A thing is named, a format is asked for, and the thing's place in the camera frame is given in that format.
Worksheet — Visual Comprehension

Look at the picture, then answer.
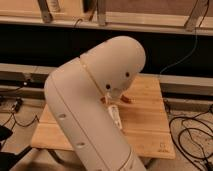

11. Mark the white plastic bottle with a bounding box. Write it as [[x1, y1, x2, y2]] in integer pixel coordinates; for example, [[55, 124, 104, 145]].
[[108, 105, 122, 129]]

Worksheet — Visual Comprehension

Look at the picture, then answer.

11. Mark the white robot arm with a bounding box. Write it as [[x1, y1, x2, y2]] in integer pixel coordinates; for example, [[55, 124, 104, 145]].
[[44, 36, 146, 171]]

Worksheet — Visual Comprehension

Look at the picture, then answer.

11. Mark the small red-brown object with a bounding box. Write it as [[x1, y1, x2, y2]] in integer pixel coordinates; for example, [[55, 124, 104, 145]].
[[120, 95, 132, 104]]

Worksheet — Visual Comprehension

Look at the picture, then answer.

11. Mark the wooden table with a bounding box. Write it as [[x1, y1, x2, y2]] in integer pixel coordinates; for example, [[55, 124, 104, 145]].
[[31, 75, 175, 159]]

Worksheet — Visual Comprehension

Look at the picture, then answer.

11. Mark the black power adapter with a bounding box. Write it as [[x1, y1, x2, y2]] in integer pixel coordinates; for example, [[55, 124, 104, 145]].
[[12, 98, 23, 113]]

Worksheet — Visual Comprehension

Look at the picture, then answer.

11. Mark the black object bottom left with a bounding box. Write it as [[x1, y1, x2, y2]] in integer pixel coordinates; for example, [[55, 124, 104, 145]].
[[0, 124, 34, 171]]

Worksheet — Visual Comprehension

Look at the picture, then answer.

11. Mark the black floor cable left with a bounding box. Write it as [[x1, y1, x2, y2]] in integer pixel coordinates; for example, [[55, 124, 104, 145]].
[[0, 111, 41, 129]]

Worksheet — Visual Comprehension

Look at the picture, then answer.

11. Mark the black floor cables right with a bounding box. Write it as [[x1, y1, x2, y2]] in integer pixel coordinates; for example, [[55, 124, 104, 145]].
[[168, 103, 213, 171]]

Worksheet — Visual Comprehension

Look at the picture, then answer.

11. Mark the hanging thin cable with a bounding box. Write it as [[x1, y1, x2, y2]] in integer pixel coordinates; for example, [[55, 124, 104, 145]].
[[158, 0, 212, 76]]

